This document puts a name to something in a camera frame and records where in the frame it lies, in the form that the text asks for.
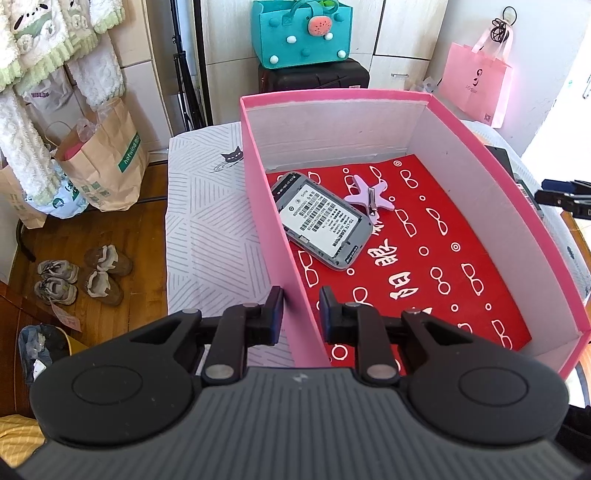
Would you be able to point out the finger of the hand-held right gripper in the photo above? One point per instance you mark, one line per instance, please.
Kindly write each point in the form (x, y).
(561, 202)
(556, 184)

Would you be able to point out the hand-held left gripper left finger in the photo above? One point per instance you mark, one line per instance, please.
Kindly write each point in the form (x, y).
(276, 316)

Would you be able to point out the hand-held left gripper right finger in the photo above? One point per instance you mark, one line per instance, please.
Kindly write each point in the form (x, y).
(326, 316)

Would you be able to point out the pink cardboard box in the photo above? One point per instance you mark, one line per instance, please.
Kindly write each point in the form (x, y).
(288, 267)

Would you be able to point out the black flat device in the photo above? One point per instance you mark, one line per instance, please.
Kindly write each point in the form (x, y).
(503, 159)

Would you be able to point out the grey portable router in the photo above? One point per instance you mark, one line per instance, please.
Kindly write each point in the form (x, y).
(318, 217)

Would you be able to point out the white striped tablecloth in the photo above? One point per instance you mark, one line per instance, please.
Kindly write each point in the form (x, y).
(207, 230)

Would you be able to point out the purple star clip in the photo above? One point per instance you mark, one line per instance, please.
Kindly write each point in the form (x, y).
(367, 194)

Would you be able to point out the pink gift bag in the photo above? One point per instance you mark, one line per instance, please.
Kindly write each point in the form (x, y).
(475, 78)

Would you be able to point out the brown fleece shoe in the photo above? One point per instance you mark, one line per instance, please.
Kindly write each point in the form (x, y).
(111, 261)
(104, 288)

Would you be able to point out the grey sneaker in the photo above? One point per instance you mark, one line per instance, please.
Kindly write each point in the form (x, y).
(57, 270)
(55, 290)

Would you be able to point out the brown paper bag green label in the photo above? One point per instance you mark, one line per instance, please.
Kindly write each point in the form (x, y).
(111, 161)

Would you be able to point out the white green plastic bag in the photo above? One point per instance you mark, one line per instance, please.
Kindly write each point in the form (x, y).
(64, 203)

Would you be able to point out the black suitcase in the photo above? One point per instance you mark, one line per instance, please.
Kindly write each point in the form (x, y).
(314, 76)

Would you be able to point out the black tripod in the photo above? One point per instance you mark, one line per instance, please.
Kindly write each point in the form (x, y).
(184, 83)

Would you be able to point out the yellow cloth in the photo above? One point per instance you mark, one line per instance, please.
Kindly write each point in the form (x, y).
(18, 438)

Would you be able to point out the teal felt handbag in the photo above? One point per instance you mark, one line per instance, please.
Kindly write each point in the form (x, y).
(286, 27)

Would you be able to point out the cream and green knit cardigan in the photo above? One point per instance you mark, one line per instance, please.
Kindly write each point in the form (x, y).
(27, 138)

